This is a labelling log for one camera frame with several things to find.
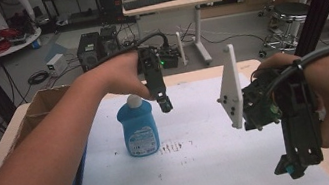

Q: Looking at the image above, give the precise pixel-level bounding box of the red cable bundle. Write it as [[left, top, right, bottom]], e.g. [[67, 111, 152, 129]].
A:
[[0, 26, 22, 54]]

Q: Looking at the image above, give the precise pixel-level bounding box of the white electronics box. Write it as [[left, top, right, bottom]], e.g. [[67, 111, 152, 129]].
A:
[[44, 51, 70, 78]]

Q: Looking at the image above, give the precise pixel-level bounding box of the brown cardboard box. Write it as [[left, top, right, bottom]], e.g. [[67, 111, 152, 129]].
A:
[[0, 83, 82, 158]]

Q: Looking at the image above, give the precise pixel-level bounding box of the coiled black cable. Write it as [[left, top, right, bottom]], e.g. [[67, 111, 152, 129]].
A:
[[25, 68, 51, 87]]

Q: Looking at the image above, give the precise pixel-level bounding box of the black round stool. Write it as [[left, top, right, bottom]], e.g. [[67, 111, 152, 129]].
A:
[[251, 0, 317, 59]]

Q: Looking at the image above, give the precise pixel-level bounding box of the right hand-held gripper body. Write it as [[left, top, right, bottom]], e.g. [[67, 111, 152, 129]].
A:
[[208, 30, 327, 168]]

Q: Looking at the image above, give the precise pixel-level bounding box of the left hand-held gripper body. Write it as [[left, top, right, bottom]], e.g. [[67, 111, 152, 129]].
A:
[[134, 30, 194, 101]]

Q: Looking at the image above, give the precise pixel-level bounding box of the person's left hand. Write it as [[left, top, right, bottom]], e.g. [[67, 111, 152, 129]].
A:
[[97, 48, 156, 108]]

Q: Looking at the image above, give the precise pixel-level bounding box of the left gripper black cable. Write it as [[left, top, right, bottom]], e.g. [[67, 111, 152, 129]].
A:
[[89, 30, 172, 69]]

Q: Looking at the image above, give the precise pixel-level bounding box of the black keyboard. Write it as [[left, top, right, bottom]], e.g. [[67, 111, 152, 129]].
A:
[[122, 0, 182, 12]]

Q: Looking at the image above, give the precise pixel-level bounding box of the white paper sheet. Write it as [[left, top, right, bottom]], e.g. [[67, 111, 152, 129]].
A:
[[32, 59, 329, 185]]

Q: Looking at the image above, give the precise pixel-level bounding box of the light wooden office desk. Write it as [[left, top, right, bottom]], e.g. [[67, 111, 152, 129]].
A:
[[120, 0, 239, 79]]

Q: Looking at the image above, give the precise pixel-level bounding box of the blue bottle with white cap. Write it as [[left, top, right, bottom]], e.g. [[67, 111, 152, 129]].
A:
[[113, 90, 164, 161]]

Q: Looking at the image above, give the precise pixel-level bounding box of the round white table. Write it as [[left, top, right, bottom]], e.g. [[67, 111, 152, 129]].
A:
[[0, 24, 46, 60]]

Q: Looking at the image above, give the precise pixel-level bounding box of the black computer tower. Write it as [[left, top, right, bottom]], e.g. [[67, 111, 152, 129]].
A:
[[73, 31, 106, 74]]

